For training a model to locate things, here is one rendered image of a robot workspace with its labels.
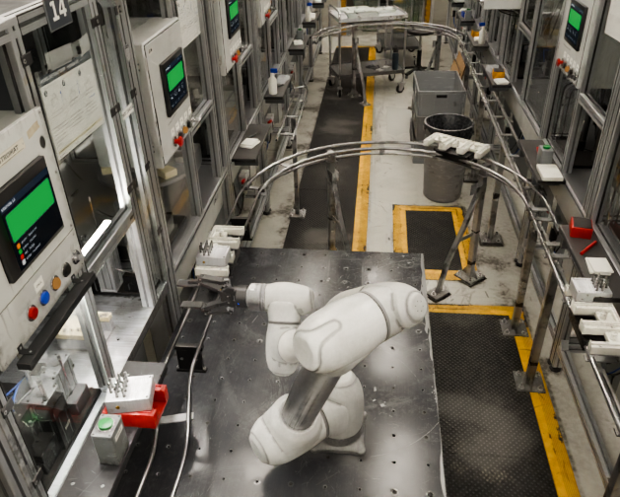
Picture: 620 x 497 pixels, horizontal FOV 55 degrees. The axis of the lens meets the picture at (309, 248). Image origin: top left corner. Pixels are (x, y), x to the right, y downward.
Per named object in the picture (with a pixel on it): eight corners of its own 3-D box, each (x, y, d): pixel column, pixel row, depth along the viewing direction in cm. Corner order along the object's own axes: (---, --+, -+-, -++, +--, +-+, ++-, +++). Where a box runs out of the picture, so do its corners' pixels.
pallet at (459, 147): (422, 154, 365) (423, 138, 360) (433, 146, 374) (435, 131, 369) (478, 168, 346) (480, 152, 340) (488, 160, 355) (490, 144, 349)
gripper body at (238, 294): (251, 300, 199) (225, 299, 200) (249, 279, 194) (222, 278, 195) (247, 314, 192) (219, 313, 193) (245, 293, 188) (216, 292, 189)
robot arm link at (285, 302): (264, 280, 188) (262, 322, 187) (313, 282, 186) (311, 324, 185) (269, 281, 198) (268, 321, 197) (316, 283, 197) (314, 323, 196)
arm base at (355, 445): (367, 404, 212) (367, 393, 209) (365, 457, 193) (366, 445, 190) (315, 401, 214) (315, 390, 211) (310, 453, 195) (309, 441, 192)
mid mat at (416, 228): (479, 281, 386) (480, 280, 385) (393, 278, 391) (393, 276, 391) (462, 207, 469) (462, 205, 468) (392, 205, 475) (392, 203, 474)
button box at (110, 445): (119, 464, 165) (110, 436, 159) (93, 462, 166) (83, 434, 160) (130, 442, 172) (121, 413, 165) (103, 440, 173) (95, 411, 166)
